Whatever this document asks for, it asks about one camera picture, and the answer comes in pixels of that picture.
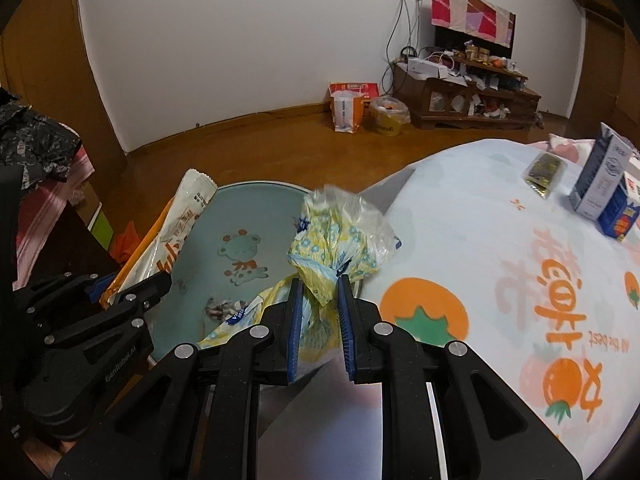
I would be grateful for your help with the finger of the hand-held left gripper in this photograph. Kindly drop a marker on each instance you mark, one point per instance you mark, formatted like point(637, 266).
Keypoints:
point(95, 287)
point(150, 290)

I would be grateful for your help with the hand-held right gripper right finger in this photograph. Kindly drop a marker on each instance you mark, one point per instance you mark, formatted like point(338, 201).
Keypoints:
point(346, 332)

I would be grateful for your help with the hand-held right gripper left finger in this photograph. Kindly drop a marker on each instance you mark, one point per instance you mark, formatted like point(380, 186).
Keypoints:
point(295, 332)

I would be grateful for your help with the white and orange snack packet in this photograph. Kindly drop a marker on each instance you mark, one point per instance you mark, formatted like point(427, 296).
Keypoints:
point(170, 230)

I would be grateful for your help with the yellow and blue plastic bag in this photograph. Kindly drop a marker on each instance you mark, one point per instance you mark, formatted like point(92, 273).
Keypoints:
point(340, 240)

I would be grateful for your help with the orange plastic bag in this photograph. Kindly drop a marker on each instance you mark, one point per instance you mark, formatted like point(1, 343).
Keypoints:
point(124, 245)

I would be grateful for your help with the pink striped blanket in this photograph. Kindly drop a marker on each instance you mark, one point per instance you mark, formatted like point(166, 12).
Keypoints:
point(40, 220)

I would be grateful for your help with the black patterned cloth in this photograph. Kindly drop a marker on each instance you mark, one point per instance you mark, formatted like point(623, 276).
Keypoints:
point(35, 145)

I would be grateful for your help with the yellow bin with plastic liner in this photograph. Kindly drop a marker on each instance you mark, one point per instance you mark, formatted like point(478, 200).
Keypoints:
point(389, 117)

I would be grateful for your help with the orange and white paper bag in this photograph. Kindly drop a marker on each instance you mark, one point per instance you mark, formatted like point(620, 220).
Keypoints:
point(347, 112)

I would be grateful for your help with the brown wooden television cabinet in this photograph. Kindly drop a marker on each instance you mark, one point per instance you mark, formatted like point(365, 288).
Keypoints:
point(450, 105)

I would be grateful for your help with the dark seaweed snack packet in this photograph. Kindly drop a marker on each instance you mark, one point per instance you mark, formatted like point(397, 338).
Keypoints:
point(544, 175)

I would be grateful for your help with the white flat box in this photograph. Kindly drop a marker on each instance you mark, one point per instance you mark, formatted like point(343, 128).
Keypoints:
point(425, 67)

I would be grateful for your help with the pink heart print blanket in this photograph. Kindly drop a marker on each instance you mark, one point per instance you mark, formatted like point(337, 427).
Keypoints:
point(570, 147)

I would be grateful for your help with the tall white milk carton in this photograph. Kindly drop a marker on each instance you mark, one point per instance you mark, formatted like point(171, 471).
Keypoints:
point(597, 175)

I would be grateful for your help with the blue and white carton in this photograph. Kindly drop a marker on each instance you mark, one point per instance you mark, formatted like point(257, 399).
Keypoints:
point(625, 215)

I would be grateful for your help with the cluster of small jars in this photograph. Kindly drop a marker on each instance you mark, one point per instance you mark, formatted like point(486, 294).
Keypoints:
point(480, 55)

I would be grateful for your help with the black television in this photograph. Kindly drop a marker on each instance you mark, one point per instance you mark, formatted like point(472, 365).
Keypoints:
point(447, 37)

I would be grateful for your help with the pink and red patchwork cloth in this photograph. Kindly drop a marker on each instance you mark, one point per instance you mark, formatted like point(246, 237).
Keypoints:
point(470, 10)

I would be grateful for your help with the brown wooden wardrobe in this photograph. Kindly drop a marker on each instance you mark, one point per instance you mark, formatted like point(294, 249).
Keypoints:
point(605, 55)

